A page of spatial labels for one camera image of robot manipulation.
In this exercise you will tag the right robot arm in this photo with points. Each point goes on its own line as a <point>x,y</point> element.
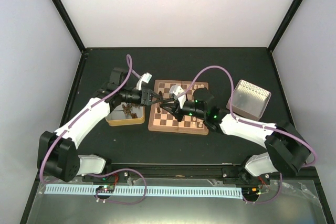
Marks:
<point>286,150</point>

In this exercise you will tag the yellow metal tin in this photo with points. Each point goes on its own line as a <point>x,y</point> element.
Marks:
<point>126,114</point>

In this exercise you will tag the black frame post right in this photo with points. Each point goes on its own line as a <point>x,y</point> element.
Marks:
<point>293,8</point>

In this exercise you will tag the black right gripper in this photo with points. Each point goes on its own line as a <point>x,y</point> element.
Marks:
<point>171,112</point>

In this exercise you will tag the right controller board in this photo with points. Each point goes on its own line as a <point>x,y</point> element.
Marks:
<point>252,191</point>

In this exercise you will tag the black frame post left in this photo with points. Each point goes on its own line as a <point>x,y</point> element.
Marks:
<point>69,24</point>

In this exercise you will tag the controller board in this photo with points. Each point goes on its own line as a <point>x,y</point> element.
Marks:
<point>105,189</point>
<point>252,191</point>

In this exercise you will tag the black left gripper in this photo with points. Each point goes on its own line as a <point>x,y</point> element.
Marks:
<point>145,96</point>

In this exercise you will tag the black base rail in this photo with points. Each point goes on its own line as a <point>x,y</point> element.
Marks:
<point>229,174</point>

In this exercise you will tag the left controller board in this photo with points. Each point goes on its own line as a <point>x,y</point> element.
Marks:
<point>105,189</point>

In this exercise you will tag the wooden chess board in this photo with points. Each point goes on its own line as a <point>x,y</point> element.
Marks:
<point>165,122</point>

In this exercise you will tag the black frame post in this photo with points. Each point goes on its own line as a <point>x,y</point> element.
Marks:
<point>69,24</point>
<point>293,8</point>

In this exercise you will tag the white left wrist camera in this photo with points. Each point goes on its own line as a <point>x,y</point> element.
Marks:
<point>144,79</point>

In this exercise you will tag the white slotted cable duct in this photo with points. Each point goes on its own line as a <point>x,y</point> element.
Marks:
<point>149,191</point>

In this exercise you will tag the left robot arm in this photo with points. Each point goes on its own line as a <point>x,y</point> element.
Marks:
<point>58,150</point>

